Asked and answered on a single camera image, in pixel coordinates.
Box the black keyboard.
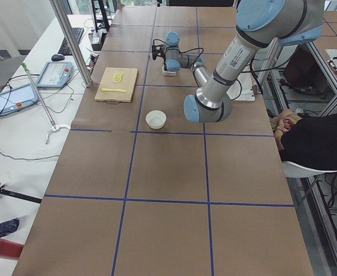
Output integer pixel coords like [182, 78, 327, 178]
[57, 27, 85, 56]

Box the yellow plastic knife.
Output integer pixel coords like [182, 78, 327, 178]
[101, 88, 127, 93]

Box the seated person black shirt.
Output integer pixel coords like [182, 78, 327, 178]
[269, 109, 337, 171]

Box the teach pendant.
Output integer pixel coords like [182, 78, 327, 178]
[0, 84, 39, 117]
[36, 62, 73, 89]

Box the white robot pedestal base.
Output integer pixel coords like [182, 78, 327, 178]
[229, 73, 255, 101]

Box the white ceramic bowl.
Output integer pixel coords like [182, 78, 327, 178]
[145, 110, 167, 129]

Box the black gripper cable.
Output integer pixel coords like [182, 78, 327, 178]
[152, 39, 205, 63]

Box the aluminium frame post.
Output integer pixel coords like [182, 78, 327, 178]
[50, 0, 92, 87]

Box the white chair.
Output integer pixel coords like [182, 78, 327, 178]
[281, 160, 337, 206]

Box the bamboo cutting board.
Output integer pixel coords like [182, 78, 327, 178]
[94, 67, 138, 102]

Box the lemon slice one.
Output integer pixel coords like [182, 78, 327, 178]
[113, 76, 122, 83]

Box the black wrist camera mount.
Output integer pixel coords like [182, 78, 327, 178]
[151, 45, 162, 60]

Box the black computer mouse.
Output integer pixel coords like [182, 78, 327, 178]
[51, 53, 65, 62]

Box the teach pendant near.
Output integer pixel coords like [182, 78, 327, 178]
[0, 84, 39, 117]

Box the red cylinder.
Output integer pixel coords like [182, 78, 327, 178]
[0, 239, 24, 260]

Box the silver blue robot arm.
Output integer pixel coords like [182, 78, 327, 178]
[152, 1, 324, 123]

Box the teach pendant far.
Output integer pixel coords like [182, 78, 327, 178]
[36, 62, 73, 89]

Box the grabber stick tool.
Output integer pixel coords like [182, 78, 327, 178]
[21, 63, 71, 144]

